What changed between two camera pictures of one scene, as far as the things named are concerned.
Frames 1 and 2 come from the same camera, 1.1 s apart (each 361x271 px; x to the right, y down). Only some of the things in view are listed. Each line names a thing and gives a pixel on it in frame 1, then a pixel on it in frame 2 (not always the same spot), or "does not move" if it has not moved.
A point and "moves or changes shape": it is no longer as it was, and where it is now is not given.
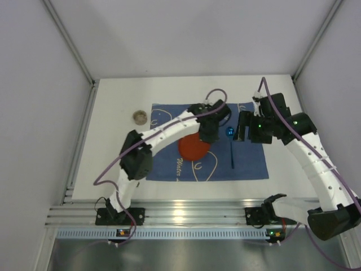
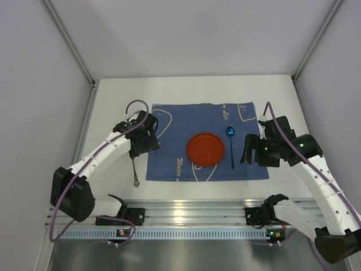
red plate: x=191 y=148 moves or changes shape
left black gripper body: x=209 y=135 to x=145 y=145
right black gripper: x=245 y=127 to x=256 y=151
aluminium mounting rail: x=168 y=212 does not move
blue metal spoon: x=230 y=132 does not move
